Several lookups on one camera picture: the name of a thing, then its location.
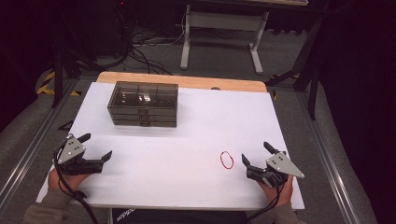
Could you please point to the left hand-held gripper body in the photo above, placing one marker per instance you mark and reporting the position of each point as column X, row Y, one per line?
column 71, row 151

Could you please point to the person's left hand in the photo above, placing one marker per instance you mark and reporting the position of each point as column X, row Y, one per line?
column 70, row 181

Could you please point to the aluminium floor rail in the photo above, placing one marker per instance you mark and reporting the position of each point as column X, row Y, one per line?
column 28, row 155
column 330, row 165

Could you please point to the wooden table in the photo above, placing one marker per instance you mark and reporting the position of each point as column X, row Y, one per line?
column 186, row 81

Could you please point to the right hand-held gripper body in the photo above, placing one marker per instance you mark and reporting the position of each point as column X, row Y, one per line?
column 281, row 165

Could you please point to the black metal stand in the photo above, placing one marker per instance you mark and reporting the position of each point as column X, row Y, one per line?
column 58, row 77
column 313, row 93

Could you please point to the red rubber band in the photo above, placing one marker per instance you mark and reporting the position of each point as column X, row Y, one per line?
column 220, row 160

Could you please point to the person's right hand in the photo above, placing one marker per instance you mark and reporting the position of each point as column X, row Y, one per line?
column 281, row 194

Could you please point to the yellow black floor tape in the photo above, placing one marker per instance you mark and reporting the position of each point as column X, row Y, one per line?
column 45, row 88

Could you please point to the white metal desk frame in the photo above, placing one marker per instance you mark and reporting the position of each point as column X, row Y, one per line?
column 227, row 21

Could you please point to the smoky transparent drawer box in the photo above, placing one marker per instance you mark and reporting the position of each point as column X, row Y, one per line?
column 143, row 105

